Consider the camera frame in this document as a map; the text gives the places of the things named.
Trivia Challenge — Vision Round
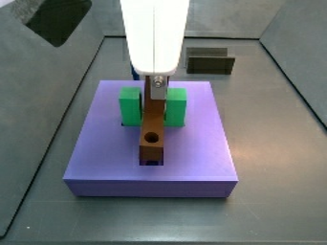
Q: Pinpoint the blue cylindrical peg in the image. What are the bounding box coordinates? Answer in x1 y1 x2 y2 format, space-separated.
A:
131 63 139 80

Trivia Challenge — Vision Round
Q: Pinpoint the green U-shaped block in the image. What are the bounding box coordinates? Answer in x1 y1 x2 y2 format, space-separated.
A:
119 87 187 127

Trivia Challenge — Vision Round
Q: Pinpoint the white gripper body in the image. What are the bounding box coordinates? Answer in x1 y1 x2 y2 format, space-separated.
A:
120 0 190 76

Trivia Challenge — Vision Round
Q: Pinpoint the purple base board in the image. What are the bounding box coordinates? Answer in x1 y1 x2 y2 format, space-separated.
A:
63 80 239 197

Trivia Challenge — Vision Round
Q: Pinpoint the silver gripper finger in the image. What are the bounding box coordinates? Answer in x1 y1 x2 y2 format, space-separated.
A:
151 76 167 100

